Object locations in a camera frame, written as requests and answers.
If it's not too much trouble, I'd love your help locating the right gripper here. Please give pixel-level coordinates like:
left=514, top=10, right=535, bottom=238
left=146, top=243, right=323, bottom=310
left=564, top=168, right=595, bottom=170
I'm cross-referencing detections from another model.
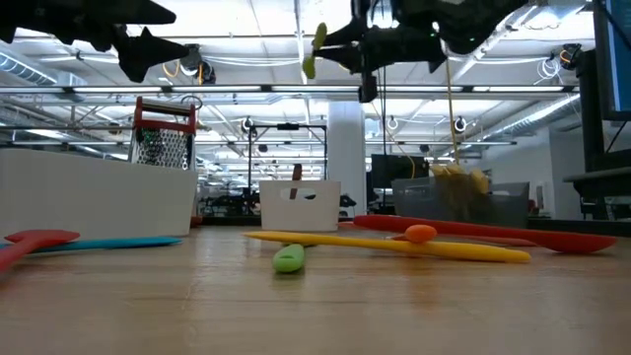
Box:
left=315, top=0, right=448, bottom=104

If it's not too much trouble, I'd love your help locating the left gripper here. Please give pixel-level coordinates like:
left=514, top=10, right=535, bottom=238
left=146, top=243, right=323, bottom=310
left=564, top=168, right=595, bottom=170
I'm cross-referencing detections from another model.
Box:
left=0, top=0, right=191, bottom=84

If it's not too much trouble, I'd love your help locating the green silicone spoon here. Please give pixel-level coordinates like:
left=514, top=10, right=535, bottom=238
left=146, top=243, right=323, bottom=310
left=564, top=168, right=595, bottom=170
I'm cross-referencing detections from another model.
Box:
left=302, top=22, right=329, bottom=80

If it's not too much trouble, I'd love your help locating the blue silicone spatula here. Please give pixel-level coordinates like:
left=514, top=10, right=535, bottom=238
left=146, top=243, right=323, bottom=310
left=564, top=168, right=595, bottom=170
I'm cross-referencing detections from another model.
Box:
left=0, top=236, right=183, bottom=253

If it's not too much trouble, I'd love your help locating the yellow silicone spatula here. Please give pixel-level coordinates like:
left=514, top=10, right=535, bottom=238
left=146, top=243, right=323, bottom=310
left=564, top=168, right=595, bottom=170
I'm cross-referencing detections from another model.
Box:
left=242, top=230, right=532, bottom=263

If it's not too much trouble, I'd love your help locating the red silicone spatula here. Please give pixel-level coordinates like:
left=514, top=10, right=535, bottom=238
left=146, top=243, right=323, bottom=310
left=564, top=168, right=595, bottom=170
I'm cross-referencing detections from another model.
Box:
left=0, top=229, right=82, bottom=274

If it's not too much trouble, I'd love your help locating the red silicone spoon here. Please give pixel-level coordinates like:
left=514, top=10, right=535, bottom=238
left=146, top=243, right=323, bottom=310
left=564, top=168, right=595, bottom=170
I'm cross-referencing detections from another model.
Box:
left=353, top=214, right=619, bottom=254

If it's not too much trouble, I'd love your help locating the white building column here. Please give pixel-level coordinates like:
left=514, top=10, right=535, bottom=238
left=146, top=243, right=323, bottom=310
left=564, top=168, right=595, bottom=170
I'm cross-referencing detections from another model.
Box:
left=326, top=101, right=369, bottom=218

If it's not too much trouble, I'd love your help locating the red metal box grater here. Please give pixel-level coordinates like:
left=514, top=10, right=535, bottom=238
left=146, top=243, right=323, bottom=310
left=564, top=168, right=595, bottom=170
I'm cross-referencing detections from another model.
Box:
left=126, top=96, right=204, bottom=229

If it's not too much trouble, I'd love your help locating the black background monitor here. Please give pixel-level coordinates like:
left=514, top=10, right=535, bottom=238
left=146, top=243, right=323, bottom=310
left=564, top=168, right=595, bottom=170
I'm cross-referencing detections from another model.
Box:
left=370, top=153, right=430, bottom=189

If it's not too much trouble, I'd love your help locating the large white plastic bin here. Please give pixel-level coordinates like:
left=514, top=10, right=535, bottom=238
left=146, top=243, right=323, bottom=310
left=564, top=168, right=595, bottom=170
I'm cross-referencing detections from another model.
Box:
left=0, top=147, right=199, bottom=241

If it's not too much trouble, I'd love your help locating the small white plastic bin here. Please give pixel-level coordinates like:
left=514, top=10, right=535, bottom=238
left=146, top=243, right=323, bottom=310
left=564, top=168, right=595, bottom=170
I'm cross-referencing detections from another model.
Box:
left=258, top=179, right=342, bottom=233

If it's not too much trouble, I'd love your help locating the grey translucent plastic bin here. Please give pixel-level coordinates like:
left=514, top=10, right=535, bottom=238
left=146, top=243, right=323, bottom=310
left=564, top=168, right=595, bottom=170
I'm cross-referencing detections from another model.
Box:
left=391, top=175, right=531, bottom=222

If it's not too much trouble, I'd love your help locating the black computer monitor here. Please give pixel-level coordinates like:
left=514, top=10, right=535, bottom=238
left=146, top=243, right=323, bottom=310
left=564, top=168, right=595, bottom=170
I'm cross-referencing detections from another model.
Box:
left=594, top=0, right=631, bottom=122

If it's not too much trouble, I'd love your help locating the grey computer cart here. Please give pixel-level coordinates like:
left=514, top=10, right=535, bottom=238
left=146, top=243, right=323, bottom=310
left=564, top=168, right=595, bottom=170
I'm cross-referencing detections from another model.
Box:
left=561, top=48, right=631, bottom=223

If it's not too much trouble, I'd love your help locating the ceiling light rail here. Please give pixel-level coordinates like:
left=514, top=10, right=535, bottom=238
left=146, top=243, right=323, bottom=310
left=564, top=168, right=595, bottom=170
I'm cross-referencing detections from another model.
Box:
left=0, top=83, right=581, bottom=95

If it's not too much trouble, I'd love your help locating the black background stand frame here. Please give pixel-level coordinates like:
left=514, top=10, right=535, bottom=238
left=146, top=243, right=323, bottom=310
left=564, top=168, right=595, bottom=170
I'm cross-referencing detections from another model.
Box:
left=245, top=121, right=329, bottom=182

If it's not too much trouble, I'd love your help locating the silver air duct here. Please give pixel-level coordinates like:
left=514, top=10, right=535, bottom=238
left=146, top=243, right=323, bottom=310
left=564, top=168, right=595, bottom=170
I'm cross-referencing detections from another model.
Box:
left=0, top=48, right=60, bottom=88
left=485, top=93, right=583, bottom=142

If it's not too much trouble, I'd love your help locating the yellow hanging cable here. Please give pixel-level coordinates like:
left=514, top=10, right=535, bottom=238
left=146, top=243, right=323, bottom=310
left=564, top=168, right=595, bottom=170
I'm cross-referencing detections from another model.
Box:
left=445, top=53, right=462, bottom=169

